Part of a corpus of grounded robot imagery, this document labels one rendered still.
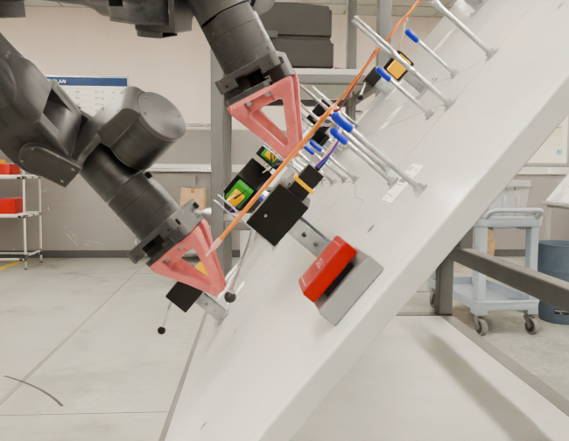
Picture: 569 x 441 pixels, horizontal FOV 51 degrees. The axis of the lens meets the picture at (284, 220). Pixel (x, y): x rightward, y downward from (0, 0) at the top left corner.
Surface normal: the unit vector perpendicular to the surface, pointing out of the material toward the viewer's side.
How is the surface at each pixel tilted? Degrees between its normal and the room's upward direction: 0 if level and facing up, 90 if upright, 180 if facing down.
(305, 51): 90
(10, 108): 133
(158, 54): 90
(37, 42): 90
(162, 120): 57
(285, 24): 90
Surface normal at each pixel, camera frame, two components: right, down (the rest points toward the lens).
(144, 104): 0.68, -0.50
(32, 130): 0.04, 0.75
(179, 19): 0.93, 0.17
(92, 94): 0.07, 0.08
